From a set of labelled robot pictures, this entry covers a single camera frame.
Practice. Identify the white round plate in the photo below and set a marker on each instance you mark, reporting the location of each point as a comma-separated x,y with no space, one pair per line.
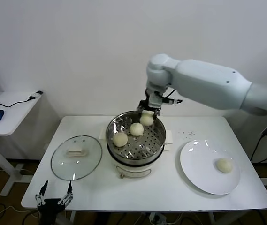
194,164

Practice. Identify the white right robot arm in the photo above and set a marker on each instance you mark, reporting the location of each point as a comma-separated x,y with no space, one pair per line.
206,79

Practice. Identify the white side desk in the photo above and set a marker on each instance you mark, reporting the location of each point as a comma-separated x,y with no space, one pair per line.
11,117

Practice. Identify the cream electric cooker base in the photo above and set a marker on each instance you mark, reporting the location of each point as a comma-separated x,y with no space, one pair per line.
133,170

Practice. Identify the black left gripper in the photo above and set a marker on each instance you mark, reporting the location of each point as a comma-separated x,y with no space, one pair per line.
51,207

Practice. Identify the white power strip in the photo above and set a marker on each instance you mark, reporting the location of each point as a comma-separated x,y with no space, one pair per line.
157,218

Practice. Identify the stainless steel steamer basket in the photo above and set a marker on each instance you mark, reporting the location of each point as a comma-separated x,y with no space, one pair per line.
145,147

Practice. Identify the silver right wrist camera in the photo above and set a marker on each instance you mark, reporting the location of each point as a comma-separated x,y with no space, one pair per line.
155,100

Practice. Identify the white steamed baozi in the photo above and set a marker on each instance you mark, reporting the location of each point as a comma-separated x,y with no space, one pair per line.
120,140
224,165
146,120
136,129

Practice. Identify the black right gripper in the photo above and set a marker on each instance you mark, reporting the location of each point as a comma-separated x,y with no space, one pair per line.
147,107

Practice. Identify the dark crumbs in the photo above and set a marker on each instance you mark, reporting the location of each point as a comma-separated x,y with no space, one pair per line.
189,133

